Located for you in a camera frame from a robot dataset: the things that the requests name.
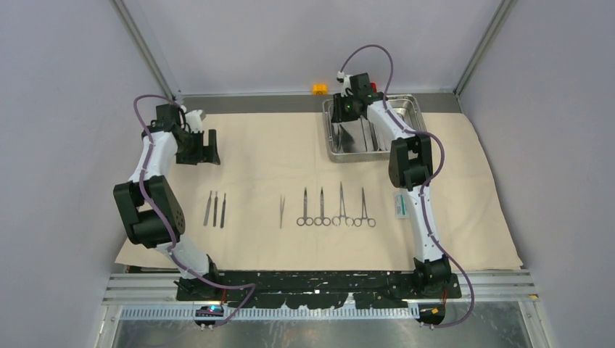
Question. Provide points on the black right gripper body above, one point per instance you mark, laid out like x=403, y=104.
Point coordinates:
x=344, y=108

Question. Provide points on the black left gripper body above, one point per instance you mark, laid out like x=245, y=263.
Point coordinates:
x=193, y=151

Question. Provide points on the steel mesh instrument tray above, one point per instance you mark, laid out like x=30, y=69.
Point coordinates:
x=357, y=141

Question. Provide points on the steel scalpel handle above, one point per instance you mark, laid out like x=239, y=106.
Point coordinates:
x=215, y=211
x=223, y=212
x=207, y=209

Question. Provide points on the cream cloth wrap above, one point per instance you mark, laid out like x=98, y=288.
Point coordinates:
x=266, y=155

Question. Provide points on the steel tweezers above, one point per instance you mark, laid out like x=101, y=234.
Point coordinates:
x=281, y=210

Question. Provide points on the green white sterile packet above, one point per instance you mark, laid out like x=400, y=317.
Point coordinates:
x=401, y=208

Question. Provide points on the long steel needle holder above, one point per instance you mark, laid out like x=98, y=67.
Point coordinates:
x=342, y=217

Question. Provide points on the straight steel scissors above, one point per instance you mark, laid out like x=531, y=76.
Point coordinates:
x=322, y=219

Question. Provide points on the steel hemostat clamp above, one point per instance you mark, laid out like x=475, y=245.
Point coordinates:
x=364, y=217

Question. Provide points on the curved steel scissors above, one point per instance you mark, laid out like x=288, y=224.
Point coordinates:
x=304, y=219

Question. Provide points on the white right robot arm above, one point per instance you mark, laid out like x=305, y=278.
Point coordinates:
x=410, y=170

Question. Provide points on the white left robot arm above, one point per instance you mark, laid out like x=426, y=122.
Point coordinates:
x=149, y=210

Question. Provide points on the steel forceps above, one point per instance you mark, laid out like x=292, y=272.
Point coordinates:
x=340, y=138

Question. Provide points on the yellow block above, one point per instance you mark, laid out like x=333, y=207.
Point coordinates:
x=320, y=89

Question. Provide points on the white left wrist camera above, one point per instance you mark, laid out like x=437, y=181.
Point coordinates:
x=194, y=121

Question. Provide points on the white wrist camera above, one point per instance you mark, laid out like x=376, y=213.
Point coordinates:
x=345, y=80
x=194, y=121

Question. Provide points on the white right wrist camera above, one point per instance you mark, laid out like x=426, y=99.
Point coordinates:
x=345, y=80

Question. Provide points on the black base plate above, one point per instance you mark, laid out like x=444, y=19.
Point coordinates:
x=313, y=289

